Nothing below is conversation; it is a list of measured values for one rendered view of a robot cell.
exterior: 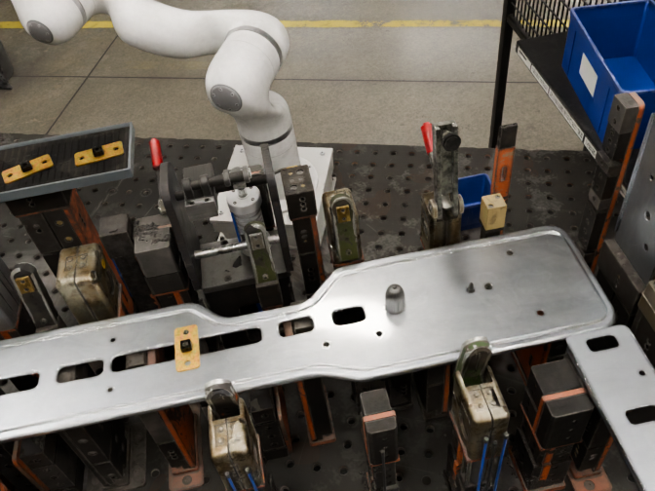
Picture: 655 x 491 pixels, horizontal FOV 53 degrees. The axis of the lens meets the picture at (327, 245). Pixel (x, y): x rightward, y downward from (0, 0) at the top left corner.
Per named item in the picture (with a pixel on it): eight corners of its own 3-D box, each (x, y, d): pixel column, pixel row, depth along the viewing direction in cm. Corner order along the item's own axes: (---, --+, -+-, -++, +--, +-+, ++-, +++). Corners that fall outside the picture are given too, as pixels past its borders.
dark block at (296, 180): (313, 339, 140) (285, 194, 109) (308, 313, 144) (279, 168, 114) (335, 334, 140) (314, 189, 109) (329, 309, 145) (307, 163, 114)
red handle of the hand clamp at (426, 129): (436, 210, 110) (415, 123, 113) (434, 213, 113) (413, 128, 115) (460, 206, 111) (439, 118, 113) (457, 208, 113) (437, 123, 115)
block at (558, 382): (520, 504, 112) (544, 427, 92) (497, 444, 120) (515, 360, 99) (574, 492, 113) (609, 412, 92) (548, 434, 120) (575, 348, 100)
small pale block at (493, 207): (473, 335, 136) (487, 209, 110) (468, 321, 139) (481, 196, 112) (489, 331, 136) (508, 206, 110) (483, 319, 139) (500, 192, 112)
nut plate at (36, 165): (5, 185, 111) (2, 179, 110) (1, 172, 114) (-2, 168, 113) (54, 166, 114) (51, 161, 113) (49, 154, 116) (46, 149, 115)
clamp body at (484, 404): (451, 534, 110) (462, 438, 85) (431, 468, 118) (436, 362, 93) (503, 522, 111) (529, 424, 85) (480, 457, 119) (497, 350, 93)
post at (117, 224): (164, 365, 139) (96, 236, 109) (164, 347, 142) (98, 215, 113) (187, 360, 139) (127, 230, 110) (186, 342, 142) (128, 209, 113)
